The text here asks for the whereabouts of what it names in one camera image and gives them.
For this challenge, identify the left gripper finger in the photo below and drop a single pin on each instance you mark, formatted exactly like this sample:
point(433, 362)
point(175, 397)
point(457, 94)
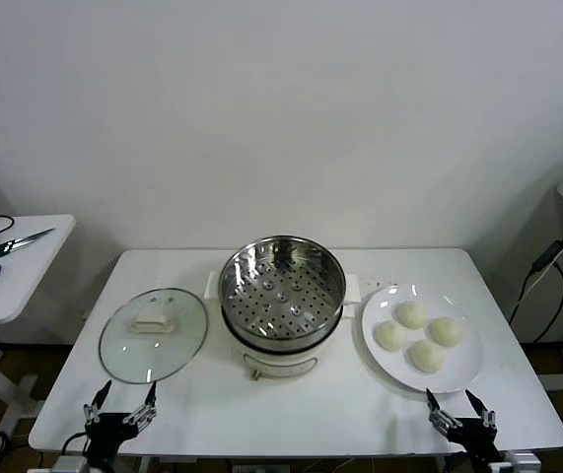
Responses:
point(99, 403)
point(147, 406)

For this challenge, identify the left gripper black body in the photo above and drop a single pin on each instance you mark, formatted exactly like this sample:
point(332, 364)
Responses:
point(108, 429)

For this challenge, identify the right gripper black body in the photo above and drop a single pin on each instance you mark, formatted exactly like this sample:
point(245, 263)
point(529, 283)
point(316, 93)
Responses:
point(475, 436)

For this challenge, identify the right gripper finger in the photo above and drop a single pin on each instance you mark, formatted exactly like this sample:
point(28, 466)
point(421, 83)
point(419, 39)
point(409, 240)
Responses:
point(439, 416)
point(488, 421)

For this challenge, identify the round glass pot lid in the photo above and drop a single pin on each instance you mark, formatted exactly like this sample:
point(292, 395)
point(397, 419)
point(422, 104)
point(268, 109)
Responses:
point(128, 355)

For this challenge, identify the white steamed baozi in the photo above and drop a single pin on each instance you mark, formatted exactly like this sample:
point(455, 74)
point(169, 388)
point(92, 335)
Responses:
point(425, 357)
point(390, 336)
point(411, 315)
point(446, 331)

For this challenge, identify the stainless steel steamer basket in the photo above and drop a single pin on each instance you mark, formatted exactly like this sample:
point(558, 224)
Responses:
point(241, 276)

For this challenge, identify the large white plate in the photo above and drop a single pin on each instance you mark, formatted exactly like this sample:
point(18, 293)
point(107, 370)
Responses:
point(458, 367)

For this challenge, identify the white electric cooking pot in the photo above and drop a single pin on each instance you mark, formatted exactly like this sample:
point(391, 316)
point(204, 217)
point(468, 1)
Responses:
point(276, 358)

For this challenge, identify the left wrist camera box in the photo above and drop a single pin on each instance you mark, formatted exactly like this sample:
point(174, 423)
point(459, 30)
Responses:
point(71, 465)

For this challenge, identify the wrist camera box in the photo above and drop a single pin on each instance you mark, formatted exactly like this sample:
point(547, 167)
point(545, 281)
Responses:
point(520, 464)
point(71, 465)

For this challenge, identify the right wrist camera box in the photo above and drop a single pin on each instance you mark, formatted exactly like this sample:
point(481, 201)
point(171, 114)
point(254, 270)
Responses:
point(520, 464)

